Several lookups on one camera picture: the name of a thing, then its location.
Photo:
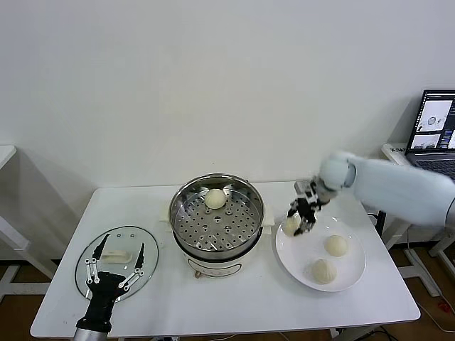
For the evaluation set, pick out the round glass pot lid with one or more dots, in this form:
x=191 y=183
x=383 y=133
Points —
x=142 y=238

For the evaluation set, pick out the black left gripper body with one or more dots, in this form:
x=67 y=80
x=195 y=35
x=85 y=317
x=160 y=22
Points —
x=105 y=291

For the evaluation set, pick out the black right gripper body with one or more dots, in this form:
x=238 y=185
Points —
x=310 y=209

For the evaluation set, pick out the white laptop side table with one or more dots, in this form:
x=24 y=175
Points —
x=394 y=151

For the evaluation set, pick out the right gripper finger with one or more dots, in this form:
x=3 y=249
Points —
x=295 y=210
x=306 y=226

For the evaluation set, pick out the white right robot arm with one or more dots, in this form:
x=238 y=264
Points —
x=391 y=192

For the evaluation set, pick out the small red floor object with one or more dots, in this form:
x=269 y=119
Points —
x=444 y=306

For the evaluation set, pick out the white round plate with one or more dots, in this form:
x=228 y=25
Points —
x=352 y=266

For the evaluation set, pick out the stainless steel steamer basket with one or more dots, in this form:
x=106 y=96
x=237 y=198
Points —
x=217 y=231

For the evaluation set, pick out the white empty side table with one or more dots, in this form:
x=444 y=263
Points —
x=7 y=154

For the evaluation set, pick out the white steamed baozi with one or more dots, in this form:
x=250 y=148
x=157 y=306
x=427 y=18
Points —
x=290 y=227
x=323 y=270
x=336 y=245
x=215 y=198

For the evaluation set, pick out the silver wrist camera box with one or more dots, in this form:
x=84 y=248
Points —
x=304 y=188

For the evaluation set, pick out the stainless steel steamer pot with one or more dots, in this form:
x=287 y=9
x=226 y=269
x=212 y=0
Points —
x=213 y=264

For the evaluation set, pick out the grey open laptop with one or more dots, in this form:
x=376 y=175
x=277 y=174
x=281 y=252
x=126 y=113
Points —
x=433 y=120

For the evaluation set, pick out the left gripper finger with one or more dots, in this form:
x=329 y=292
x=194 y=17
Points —
x=140 y=259
x=100 y=250

